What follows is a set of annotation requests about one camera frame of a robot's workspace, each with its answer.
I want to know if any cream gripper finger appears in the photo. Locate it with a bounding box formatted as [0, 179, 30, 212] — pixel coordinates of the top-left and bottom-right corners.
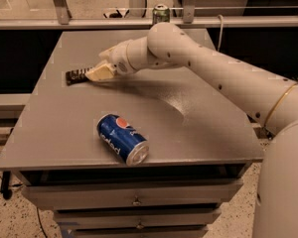
[86, 60, 112, 80]
[88, 63, 116, 81]

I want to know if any green soda can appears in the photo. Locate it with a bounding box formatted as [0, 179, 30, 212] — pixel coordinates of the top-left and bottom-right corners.
[152, 4, 170, 25]

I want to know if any white cable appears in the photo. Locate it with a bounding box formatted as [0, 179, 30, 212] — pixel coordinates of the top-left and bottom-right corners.
[216, 14, 224, 55]

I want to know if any grey drawer cabinet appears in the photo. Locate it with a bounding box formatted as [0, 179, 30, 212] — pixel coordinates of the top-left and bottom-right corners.
[0, 31, 263, 238]

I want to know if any black floor cable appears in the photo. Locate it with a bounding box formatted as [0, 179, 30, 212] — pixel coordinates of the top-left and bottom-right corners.
[0, 151, 49, 238]

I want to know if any black rxbar chocolate bar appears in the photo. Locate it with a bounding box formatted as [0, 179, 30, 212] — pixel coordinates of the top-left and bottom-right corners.
[66, 67, 89, 86]

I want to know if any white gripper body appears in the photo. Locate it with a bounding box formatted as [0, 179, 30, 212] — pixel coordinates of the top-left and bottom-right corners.
[99, 40, 136, 75]

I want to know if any blue pepsi can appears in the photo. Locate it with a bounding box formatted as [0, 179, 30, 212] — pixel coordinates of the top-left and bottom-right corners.
[96, 114, 149, 166]

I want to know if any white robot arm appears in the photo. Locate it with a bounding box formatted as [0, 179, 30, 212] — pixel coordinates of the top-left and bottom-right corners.
[86, 22, 298, 238]

